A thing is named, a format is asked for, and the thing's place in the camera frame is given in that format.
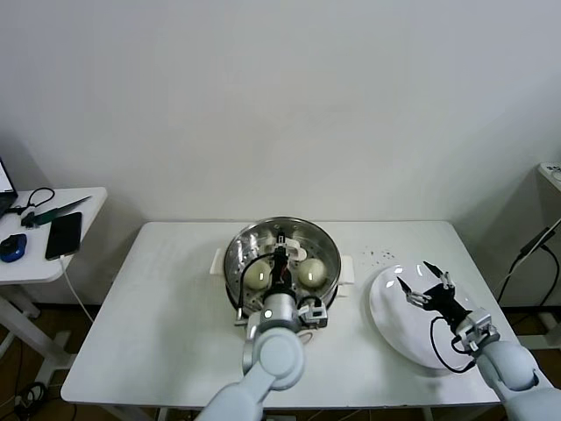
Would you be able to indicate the large white plate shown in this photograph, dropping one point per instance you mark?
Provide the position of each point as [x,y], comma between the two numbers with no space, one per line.
[394,324]

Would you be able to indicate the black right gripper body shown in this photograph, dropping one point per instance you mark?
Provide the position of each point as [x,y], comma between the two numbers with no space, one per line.
[445,304]

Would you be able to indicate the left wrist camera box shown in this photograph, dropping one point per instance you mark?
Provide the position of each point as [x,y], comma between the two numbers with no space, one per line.
[315,316]

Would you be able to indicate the white side table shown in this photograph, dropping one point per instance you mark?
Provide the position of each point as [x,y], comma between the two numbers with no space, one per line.
[35,272]

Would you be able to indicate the dark green flat tool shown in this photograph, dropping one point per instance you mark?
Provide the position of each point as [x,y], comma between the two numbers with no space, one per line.
[57,210]

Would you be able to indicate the blue computer mouse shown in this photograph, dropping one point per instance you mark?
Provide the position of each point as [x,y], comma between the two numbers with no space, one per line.
[12,247]

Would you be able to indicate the steel steamer pot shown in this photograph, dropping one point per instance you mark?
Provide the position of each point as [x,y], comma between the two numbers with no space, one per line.
[347,268]

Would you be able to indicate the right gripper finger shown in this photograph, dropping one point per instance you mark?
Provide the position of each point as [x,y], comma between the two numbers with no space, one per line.
[416,300]
[447,280]

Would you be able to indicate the black laptop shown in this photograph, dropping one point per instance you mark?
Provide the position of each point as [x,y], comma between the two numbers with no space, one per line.
[5,199]

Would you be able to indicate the stainless steel steamer basket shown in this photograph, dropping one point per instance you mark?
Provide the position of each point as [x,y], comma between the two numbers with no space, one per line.
[335,283]

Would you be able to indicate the white cabinet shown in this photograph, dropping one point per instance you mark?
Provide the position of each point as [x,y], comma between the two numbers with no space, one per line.
[548,197]

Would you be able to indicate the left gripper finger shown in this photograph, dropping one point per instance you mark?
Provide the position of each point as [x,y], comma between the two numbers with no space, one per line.
[279,252]
[281,237]

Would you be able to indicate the black plug adapter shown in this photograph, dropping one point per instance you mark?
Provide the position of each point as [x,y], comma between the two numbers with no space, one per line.
[28,219]

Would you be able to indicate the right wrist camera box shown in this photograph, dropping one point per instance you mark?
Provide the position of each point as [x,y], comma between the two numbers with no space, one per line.
[480,329]

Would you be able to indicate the white steamed baozi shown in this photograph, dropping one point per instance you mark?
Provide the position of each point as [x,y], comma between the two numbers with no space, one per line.
[312,272]
[257,277]

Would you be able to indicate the white table base bar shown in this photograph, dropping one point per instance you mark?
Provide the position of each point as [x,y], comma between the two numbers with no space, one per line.
[553,329]

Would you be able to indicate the black smartphone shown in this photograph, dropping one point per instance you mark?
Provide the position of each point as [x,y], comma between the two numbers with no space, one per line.
[63,235]

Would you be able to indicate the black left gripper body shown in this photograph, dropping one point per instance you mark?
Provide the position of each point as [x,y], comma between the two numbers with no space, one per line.
[280,280]

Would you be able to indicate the white socket strip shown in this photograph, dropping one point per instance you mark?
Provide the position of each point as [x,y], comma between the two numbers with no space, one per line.
[554,173]

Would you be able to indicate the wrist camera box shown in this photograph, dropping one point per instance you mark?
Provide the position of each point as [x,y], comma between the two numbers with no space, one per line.
[480,329]
[315,316]

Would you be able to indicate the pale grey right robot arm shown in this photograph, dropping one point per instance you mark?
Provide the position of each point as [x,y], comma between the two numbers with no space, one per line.
[508,364]

